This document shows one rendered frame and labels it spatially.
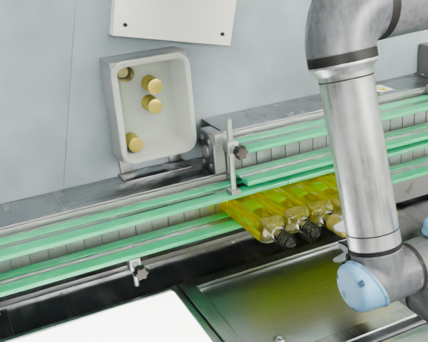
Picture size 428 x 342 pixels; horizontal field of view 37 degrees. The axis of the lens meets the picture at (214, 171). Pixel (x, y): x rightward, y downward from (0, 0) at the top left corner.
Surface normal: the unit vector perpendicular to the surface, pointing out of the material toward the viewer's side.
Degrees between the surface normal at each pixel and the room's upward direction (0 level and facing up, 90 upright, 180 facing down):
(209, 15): 0
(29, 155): 0
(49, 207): 90
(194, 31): 0
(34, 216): 90
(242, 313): 90
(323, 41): 63
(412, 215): 89
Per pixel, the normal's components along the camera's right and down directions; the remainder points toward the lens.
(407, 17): 0.43, 0.63
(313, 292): -0.08, -0.92
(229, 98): 0.42, 0.32
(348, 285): -0.90, 0.25
